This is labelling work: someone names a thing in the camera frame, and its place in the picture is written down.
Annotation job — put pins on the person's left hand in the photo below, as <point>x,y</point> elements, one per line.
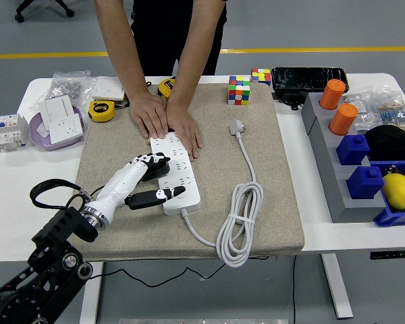
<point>185,130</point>

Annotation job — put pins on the person's right hand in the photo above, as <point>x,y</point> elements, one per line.
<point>150,116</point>

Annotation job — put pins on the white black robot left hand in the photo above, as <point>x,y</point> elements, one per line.
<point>121,184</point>

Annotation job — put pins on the white power strip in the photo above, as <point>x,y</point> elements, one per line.
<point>175,152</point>

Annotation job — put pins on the black plug adapter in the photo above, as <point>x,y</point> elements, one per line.
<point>157,172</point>

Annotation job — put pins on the person's right forearm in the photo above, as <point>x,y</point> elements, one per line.
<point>119,50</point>

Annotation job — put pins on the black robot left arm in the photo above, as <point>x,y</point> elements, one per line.
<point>64,226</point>

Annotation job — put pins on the person's left forearm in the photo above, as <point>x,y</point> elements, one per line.
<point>195,60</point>

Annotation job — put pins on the yellow tape measure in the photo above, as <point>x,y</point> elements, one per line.
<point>102,111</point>
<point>165,88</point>

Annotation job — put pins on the large colourful puzzle cube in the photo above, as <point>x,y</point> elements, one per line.
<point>238,91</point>

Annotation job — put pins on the person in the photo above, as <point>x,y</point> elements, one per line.
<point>162,33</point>

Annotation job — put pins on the purple bowl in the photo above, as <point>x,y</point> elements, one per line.
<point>44,144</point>

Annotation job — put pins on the clear bag of metal nuts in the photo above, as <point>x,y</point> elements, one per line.
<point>65,87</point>

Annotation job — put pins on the small colourful puzzle cube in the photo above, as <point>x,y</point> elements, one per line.
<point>260,77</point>

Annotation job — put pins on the small black device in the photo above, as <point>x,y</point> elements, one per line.
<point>288,98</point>

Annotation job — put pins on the grey-brown mat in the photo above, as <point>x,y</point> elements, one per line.
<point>276,202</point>

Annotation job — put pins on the white blue circuit breaker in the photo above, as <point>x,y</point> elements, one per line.
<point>8,133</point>

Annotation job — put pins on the black wrapped tray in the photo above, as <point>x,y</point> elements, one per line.
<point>307,78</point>

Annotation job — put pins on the grey block holder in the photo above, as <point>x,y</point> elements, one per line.
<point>327,162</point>

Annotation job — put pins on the orange cylinder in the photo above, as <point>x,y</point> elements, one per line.
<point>331,94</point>
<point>342,119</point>

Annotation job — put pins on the black office chair base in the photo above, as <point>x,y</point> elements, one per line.
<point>30,8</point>

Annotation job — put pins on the blue square block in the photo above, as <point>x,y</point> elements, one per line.
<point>364,184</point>
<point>352,150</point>

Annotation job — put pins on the clear bag of small parts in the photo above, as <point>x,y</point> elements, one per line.
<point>361,118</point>

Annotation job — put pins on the black cloth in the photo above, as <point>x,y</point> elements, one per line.
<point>391,143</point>

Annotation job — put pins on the clear bag of resistors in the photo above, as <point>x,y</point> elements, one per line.
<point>395,114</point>

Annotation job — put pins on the yellow lemon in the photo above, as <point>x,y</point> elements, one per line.
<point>398,191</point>

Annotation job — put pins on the blue plastic bin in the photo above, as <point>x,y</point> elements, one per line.
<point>391,217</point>

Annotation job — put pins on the black table control panel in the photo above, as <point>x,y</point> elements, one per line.
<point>391,254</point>

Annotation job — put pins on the white switch plate stack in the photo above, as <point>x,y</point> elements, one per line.
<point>108,88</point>

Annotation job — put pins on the white wall socket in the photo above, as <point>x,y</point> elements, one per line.
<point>65,130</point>

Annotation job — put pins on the white switch panel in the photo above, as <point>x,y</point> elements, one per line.
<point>55,108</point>

